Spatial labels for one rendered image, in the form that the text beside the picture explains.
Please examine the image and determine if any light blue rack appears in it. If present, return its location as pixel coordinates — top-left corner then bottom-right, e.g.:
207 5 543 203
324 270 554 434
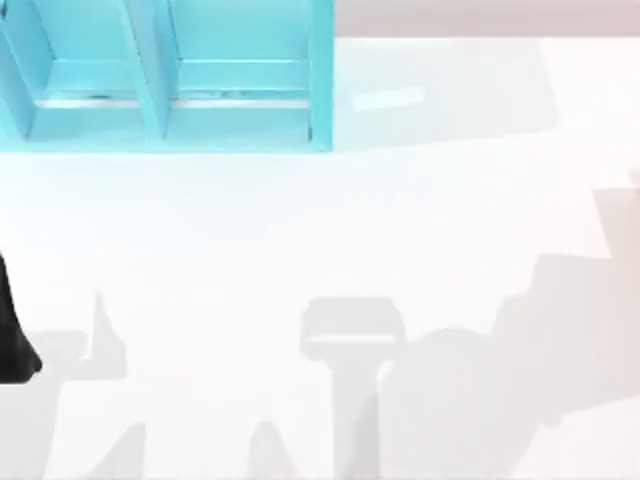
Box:
0 0 335 154

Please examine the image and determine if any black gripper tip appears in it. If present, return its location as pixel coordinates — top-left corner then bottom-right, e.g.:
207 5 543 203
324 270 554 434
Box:
0 254 44 386

